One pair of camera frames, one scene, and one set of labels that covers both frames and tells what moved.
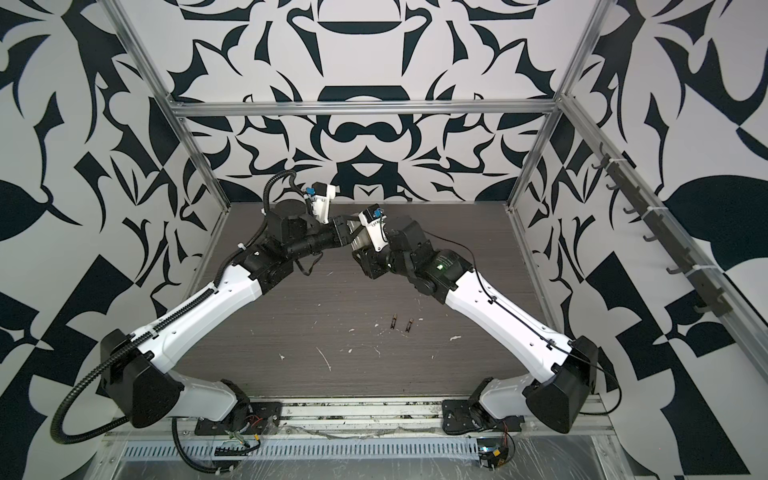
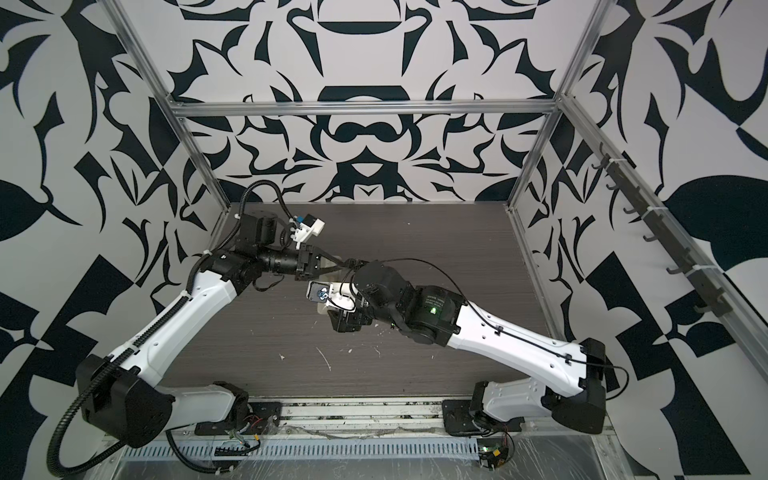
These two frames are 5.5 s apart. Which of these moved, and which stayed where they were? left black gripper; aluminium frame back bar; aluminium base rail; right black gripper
Moved: right black gripper; left black gripper
Stayed: aluminium frame back bar; aluminium base rail
